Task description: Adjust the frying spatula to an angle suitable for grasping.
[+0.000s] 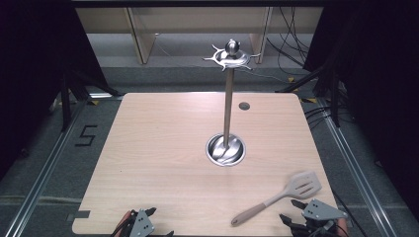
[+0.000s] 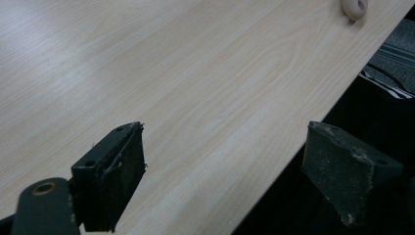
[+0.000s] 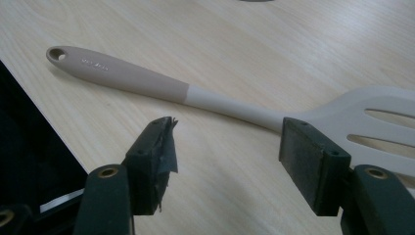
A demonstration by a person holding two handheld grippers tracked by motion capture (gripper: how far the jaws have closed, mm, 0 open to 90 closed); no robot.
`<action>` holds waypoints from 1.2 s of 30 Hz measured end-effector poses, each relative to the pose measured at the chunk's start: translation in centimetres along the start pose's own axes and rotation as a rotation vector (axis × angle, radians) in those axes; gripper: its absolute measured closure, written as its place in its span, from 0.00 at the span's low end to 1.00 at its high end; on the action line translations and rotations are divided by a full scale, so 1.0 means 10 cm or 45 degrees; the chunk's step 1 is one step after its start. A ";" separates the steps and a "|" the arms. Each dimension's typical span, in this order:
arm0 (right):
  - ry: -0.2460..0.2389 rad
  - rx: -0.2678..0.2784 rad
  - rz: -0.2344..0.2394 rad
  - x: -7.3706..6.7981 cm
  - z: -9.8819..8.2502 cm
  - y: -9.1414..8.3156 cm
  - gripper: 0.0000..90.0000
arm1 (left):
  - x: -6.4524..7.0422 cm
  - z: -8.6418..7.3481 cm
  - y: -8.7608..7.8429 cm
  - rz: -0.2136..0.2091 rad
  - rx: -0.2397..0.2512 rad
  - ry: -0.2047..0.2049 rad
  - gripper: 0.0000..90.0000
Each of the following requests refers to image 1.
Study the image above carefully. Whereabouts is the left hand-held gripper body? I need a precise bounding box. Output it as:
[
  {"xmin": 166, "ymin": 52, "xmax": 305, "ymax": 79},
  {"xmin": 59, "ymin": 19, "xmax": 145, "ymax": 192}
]
[{"xmin": 126, "ymin": 207, "xmax": 166, "ymax": 237}]

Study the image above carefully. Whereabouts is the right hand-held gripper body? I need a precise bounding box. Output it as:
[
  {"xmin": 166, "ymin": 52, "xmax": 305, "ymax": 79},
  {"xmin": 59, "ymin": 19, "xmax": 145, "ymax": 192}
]
[{"xmin": 295, "ymin": 197, "xmax": 349, "ymax": 237}]

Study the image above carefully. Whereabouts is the beige slotted spatula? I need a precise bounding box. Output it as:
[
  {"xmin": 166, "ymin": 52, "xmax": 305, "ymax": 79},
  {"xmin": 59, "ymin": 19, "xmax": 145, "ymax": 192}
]
[{"xmin": 230, "ymin": 170, "xmax": 323, "ymax": 227}]

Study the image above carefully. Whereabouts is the metal utensil stand with hooks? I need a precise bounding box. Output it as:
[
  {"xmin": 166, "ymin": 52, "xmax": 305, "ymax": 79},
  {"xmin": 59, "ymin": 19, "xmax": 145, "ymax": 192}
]
[{"xmin": 202, "ymin": 39, "xmax": 262, "ymax": 168}]

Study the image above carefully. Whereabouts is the person's left hand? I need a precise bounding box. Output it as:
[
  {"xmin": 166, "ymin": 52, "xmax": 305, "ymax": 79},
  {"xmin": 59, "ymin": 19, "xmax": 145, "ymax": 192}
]
[{"xmin": 113, "ymin": 210, "xmax": 136, "ymax": 237}]

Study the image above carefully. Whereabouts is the person's right hand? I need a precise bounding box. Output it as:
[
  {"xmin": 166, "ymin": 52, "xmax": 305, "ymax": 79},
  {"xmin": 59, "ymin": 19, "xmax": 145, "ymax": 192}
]
[{"xmin": 330, "ymin": 218, "xmax": 350, "ymax": 237}]

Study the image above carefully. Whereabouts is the black metal stand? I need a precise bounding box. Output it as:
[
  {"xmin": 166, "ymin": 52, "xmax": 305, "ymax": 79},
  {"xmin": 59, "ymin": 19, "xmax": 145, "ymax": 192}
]
[
  {"xmin": 48, "ymin": 70, "xmax": 123, "ymax": 133},
  {"xmin": 276, "ymin": 62, "xmax": 350, "ymax": 128}
]

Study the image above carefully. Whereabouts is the black curtain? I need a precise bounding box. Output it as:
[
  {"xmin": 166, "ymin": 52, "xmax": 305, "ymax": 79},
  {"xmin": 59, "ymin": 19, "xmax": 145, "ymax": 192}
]
[
  {"xmin": 302, "ymin": 0, "xmax": 419, "ymax": 228},
  {"xmin": 0, "ymin": 0, "xmax": 110, "ymax": 181}
]

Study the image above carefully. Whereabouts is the thin black floor cable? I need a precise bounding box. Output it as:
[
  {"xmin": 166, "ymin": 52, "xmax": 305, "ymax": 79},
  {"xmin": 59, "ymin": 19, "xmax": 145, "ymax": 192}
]
[{"xmin": 330, "ymin": 189, "xmax": 361, "ymax": 237}]

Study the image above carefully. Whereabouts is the aluminium floor rail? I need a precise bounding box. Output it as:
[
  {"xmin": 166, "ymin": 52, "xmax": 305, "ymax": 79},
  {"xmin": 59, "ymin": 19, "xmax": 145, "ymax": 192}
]
[
  {"xmin": 4, "ymin": 92, "xmax": 124, "ymax": 237},
  {"xmin": 316, "ymin": 98, "xmax": 396, "ymax": 237}
]

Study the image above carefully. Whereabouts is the black floor cable bundle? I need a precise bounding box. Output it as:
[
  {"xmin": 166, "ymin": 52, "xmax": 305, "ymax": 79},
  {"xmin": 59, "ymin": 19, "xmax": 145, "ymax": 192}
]
[{"xmin": 303, "ymin": 104, "xmax": 334, "ymax": 130}]

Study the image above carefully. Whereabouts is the black hanging cable bundle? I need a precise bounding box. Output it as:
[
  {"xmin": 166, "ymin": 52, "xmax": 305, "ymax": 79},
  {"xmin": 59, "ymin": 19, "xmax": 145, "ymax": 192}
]
[{"xmin": 266, "ymin": 7, "xmax": 314, "ymax": 68}]

